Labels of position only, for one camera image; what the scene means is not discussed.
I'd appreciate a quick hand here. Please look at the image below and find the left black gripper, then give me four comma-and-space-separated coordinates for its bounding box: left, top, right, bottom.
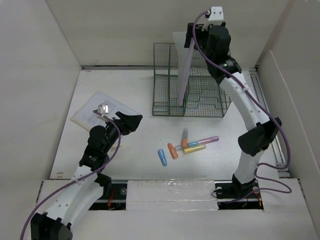
103, 111, 142, 153

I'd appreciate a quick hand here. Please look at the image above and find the clear zip pouch purple zipper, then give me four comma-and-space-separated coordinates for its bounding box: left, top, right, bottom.
172, 32, 195, 106

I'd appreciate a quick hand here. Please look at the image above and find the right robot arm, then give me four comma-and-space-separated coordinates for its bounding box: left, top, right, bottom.
184, 22, 282, 197

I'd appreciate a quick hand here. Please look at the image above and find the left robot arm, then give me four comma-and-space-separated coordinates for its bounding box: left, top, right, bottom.
30, 111, 143, 240

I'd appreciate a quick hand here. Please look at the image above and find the blue marker pen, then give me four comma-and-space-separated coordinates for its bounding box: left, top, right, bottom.
157, 149, 168, 167

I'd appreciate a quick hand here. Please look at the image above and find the white notebook booklet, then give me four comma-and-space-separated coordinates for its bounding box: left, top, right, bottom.
69, 90, 141, 151

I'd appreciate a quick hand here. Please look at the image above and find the orange marker pen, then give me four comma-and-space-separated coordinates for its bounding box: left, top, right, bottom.
167, 143, 179, 160

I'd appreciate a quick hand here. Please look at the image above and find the light blue capped marker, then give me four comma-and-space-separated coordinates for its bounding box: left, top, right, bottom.
174, 141, 199, 151

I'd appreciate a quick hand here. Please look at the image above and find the orange capped clear marker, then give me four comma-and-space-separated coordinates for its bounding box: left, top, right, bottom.
181, 128, 189, 149

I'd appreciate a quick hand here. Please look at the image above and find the yellow marker pen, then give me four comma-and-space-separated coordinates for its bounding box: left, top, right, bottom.
183, 144, 206, 154

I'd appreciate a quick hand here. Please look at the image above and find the pink marker pen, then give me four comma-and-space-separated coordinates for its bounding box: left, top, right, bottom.
197, 136, 219, 145

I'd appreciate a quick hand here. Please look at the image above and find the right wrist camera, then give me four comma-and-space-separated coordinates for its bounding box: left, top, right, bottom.
202, 6, 224, 30

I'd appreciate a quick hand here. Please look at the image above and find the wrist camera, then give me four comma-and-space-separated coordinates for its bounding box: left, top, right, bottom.
96, 103, 109, 115
202, 6, 224, 30

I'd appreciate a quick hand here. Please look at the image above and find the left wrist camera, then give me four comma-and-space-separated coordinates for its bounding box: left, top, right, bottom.
96, 103, 109, 115

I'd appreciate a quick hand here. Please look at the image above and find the green wire mesh organizer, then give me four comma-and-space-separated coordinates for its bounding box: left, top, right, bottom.
152, 43, 231, 118

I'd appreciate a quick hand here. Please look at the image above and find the aluminium rail right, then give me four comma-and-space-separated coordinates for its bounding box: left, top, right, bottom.
249, 68, 291, 179

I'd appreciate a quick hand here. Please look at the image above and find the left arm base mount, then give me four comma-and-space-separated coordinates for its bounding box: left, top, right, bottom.
89, 174, 128, 211

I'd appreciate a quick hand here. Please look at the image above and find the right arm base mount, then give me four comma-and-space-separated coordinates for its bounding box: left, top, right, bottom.
211, 175, 264, 210

